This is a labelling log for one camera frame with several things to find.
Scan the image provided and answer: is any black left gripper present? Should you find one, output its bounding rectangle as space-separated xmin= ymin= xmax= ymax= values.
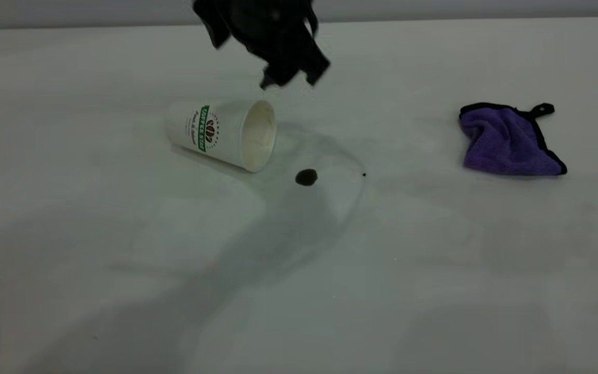
xmin=192 ymin=0 xmax=332 ymax=90

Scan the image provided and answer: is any white paper coffee cup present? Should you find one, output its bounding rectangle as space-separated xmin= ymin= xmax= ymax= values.
xmin=165 ymin=99 xmax=277 ymax=173

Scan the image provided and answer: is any purple cloth with black trim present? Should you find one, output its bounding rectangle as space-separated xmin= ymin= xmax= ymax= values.
xmin=459 ymin=102 xmax=568 ymax=177

